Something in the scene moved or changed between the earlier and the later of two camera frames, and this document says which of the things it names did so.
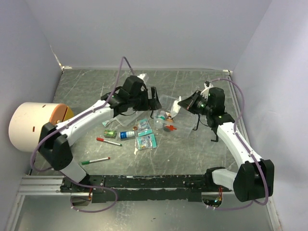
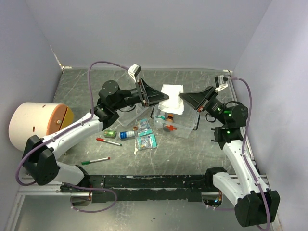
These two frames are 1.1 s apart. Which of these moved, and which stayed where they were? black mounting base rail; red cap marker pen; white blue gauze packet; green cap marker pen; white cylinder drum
Moved: white blue gauze packet
Stayed: green cap marker pen; white cylinder drum; black mounting base rail; red cap marker pen
